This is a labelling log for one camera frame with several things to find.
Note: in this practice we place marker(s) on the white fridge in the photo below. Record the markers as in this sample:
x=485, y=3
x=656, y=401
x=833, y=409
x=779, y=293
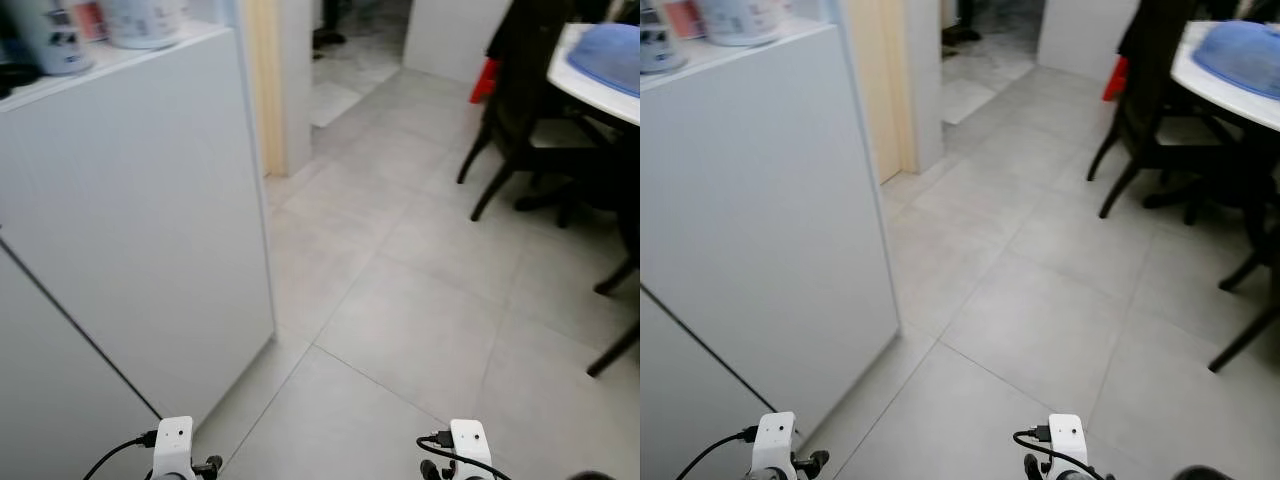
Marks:
x=760, y=220
x=130, y=200

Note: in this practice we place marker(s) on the black robot right foot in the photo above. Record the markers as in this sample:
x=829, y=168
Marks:
x=1203, y=474
x=592, y=476

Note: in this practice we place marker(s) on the dark chair legs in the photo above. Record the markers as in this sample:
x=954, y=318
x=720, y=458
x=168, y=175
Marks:
x=612, y=360
x=1240, y=350

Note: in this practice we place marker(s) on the red item behind chair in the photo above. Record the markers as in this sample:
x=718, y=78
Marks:
x=485, y=82
x=1116, y=80

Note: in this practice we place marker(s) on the white round table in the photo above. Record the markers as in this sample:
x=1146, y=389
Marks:
x=590, y=95
x=1210, y=95

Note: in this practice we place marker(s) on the dark wooden chair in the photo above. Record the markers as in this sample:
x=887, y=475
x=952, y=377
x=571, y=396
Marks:
x=520, y=60
x=1150, y=60

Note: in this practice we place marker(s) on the person's dark legs and shoes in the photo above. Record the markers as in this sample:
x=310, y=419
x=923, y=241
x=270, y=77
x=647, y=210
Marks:
x=330, y=38
x=962, y=33

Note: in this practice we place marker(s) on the white canister with black print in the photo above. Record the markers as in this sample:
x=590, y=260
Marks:
x=55, y=40
x=660, y=45

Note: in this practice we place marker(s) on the white plastic tub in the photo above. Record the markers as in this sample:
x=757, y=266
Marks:
x=145, y=25
x=745, y=22

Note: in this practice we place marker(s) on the blue cloth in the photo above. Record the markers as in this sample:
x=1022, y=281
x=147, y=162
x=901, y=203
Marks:
x=1245, y=55
x=615, y=55

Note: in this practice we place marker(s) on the red labelled container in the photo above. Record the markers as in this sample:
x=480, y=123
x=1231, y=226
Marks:
x=685, y=18
x=88, y=18

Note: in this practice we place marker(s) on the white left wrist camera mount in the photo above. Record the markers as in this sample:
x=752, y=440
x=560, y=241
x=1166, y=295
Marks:
x=173, y=445
x=775, y=445

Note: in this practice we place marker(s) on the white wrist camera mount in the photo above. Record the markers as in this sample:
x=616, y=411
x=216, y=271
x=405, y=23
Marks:
x=1068, y=445
x=173, y=445
x=775, y=445
x=470, y=445

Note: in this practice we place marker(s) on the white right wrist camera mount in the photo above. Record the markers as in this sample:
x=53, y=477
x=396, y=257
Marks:
x=470, y=445
x=1068, y=445

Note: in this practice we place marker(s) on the light wooden door frame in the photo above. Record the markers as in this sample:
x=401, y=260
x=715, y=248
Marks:
x=264, y=90
x=885, y=90

